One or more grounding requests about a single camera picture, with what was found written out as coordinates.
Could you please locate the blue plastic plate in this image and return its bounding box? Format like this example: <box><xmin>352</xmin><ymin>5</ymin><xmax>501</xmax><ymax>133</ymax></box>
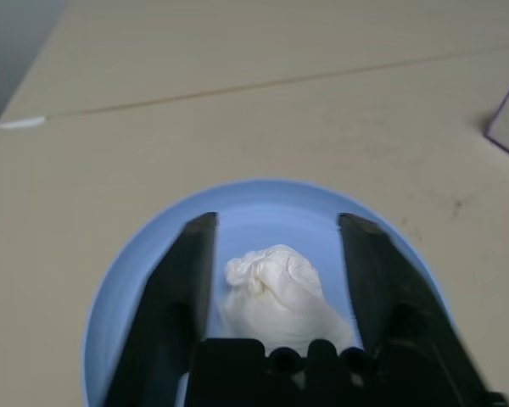
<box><xmin>79</xmin><ymin>177</ymin><xmax>454</xmax><ymax>407</ymax></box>

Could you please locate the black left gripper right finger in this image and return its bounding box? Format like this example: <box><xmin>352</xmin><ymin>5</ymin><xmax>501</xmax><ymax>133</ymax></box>
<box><xmin>337</xmin><ymin>211</ymin><xmax>508</xmax><ymax>407</ymax></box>

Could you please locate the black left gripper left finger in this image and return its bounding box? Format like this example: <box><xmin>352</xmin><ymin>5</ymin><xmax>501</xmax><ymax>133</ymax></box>
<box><xmin>103</xmin><ymin>210</ymin><xmax>220</xmax><ymax>407</ymax></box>

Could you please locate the white tape strip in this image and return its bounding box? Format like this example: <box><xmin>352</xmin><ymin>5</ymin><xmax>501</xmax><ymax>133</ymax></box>
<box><xmin>0</xmin><ymin>116</ymin><xmax>47</xmax><ymax>131</ymax></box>

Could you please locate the white tissue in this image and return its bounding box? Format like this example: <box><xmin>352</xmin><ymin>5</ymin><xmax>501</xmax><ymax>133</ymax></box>
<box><xmin>222</xmin><ymin>243</ymin><xmax>357</xmax><ymax>351</ymax></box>

